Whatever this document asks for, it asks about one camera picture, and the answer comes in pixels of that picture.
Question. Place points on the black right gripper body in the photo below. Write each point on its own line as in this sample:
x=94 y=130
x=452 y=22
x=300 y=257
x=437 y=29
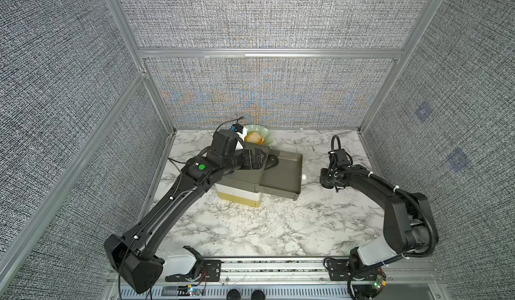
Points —
x=327 y=176

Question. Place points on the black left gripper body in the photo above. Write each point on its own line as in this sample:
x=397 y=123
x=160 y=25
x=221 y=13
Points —
x=243 y=161

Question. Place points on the three-drawer storage cabinet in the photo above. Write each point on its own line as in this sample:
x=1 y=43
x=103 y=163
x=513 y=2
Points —
x=242 y=187

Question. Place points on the grey top drawer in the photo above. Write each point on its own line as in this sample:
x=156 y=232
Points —
x=282 y=176

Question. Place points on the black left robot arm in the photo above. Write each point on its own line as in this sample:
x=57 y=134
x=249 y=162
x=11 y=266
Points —
x=133 y=254

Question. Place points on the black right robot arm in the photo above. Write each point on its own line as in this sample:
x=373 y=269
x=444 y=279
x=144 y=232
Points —
x=409 y=228

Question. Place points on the bread roll on plate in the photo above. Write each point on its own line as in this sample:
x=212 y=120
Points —
x=255 y=137

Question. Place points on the green glass plate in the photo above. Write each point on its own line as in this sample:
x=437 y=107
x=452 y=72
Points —
x=265 y=132

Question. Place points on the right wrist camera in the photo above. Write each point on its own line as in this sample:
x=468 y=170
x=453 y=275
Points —
x=338 y=157

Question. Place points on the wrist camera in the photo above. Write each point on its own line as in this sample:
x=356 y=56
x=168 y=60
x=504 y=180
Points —
x=338 y=157
x=241 y=130

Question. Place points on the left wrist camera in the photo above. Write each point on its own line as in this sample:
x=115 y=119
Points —
x=241 y=130

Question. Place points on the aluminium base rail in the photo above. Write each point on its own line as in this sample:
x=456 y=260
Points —
x=299 y=278

